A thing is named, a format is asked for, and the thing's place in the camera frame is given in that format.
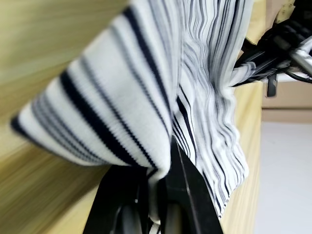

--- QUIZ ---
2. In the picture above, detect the striped white navy T-shirt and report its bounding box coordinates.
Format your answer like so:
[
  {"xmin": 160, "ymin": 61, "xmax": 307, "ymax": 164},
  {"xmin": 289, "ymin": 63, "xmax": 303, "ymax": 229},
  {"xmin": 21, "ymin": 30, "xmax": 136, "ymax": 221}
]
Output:
[{"xmin": 10, "ymin": 0, "xmax": 259, "ymax": 234}]

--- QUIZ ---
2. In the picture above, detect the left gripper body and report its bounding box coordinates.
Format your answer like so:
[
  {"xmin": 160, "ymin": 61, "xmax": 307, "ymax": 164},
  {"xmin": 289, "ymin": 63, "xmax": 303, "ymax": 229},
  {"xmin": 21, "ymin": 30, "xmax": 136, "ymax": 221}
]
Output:
[{"xmin": 255, "ymin": 19, "xmax": 308, "ymax": 64}]

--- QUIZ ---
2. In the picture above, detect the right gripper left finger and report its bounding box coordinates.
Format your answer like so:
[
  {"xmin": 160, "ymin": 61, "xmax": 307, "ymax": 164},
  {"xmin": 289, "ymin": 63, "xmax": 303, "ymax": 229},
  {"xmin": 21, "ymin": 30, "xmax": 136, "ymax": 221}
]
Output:
[{"xmin": 82, "ymin": 166, "xmax": 150, "ymax": 234}]

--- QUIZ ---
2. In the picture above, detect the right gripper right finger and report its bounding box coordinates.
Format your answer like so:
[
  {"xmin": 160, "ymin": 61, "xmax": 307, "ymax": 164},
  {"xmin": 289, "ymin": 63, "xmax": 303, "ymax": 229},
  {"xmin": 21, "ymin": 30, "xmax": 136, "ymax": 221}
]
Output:
[{"xmin": 165, "ymin": 136, "xmax": 224, "ymax": 234}]

